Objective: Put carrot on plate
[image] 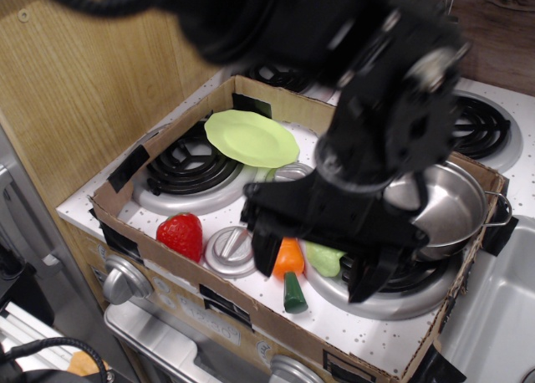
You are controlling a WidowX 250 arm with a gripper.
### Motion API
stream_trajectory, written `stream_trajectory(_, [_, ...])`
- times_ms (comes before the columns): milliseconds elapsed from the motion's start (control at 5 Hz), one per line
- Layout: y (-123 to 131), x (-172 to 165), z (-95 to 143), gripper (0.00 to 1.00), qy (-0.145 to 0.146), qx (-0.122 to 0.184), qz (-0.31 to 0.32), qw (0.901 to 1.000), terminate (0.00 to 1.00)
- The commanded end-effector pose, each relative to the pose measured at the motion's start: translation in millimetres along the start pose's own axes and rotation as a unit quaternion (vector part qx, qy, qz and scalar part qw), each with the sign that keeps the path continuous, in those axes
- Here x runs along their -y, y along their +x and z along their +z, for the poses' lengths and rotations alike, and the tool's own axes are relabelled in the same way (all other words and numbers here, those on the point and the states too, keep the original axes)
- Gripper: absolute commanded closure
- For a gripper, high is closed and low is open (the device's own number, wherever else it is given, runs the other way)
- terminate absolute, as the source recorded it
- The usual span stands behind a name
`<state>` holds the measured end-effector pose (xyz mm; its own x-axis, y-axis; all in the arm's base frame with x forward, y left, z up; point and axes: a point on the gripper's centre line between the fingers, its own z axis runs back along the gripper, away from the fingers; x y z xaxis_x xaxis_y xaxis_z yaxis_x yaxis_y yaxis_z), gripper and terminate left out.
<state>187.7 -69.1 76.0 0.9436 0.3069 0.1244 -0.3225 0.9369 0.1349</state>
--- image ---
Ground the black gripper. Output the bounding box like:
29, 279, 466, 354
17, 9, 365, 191
242, 172, 429, 304

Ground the orange toy carrot green stem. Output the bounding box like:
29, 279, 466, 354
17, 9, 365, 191
272, 237, 309, 314

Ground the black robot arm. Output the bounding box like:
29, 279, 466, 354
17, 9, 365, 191
55, 0, 467, 303

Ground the light green plastic plate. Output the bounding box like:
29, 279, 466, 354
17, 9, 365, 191
205, 110, 300, 169

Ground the light green toy broccoli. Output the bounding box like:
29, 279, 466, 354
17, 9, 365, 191
306, 242, 346, 278

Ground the brown cardboard fence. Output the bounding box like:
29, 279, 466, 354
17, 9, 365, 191
91, 77, 487, 382

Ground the front right black burner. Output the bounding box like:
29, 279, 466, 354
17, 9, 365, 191
305, 253, 464, 320

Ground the black burner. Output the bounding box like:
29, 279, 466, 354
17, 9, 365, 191
242, 64, 313, 94
133, 120, 259, 216
305, 253, 464, 320
454, 90, 523, 173

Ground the silver oven knob right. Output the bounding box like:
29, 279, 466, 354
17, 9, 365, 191
268, 355, 324, 383

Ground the silver oven knob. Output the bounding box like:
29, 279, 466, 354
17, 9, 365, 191
268, 355, 324, 383
103, 255, 154, 305

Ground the red toy strawberry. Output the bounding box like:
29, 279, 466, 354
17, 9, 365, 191
156, 213, 203, 263

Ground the stainless steel pot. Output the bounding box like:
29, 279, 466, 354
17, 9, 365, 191
383, 161, 512, 262

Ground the front left black burner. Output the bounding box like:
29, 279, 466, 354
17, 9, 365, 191
133, 120, 259, 216

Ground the back left black burner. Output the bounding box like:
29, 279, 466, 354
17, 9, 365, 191
242, 64, 313, 94

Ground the grey sink basin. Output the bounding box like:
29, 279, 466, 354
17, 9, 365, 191
440, 216, 534, 383

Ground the silver oven knob left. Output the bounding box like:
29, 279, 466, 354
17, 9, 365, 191
103, 255, 154, 305

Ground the back right black burner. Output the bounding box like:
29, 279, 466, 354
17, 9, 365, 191
454, 90, 523, 173

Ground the silver oven door handle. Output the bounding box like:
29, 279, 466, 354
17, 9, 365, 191
104, 302, 269, 382

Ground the black cable bottom left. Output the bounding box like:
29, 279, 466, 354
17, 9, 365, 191
0, 337, 110, 383

